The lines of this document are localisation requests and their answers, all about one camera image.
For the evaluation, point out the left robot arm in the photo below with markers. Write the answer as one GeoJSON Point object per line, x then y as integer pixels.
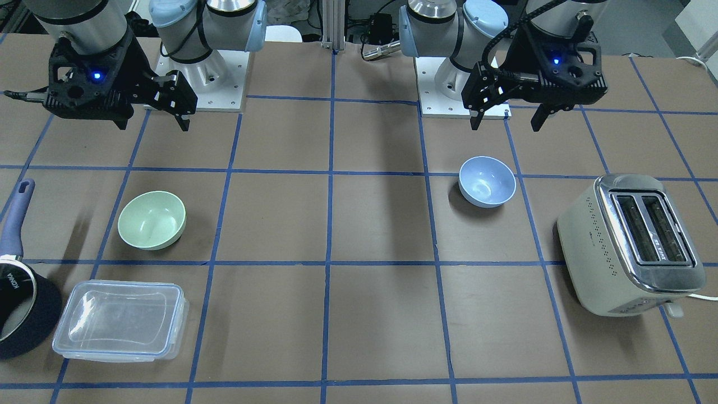
{"type": "Point", "coordinates": [480, 31]}

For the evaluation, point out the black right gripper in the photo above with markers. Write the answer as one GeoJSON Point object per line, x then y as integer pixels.
{"type": "Point", "coordinates": [140, 72]}

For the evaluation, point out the clear plastic food container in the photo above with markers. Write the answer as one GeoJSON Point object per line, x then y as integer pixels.
{"type": "Point", "coordinates": [122, 321]}

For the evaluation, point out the cream two-slot toaster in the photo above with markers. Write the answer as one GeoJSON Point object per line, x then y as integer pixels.
{"type": "Point", "coordinates": [626, 248]}

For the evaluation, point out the aluminium frame post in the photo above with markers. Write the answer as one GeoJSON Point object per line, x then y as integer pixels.
{"type": "Point", "coordinates": [333, 25]}

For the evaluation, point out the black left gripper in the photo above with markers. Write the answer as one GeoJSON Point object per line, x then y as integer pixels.
{"type": "Point", "coordinates": [515, 60]}

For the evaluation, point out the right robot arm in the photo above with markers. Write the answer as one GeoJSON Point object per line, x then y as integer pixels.
{"type": "Point", "coordinates": [189, 30]}

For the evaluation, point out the dark blue saucepan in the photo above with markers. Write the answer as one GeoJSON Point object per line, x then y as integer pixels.
{"type": "Point", "coordinates": [30, 304]}

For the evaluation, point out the blue bowl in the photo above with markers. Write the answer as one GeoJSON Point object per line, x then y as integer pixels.
{"type": "Point", "coordinates": [486, 182]}

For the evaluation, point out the green bowl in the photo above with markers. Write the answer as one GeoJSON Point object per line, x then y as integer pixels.
{"type": "Point", "coordinates": [152, 221]}

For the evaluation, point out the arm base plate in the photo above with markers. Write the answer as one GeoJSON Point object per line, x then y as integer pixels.
{"type": "Point", "coordinates": [440, 85]}
{"type": "Point", "coordinates": [219, 81]}

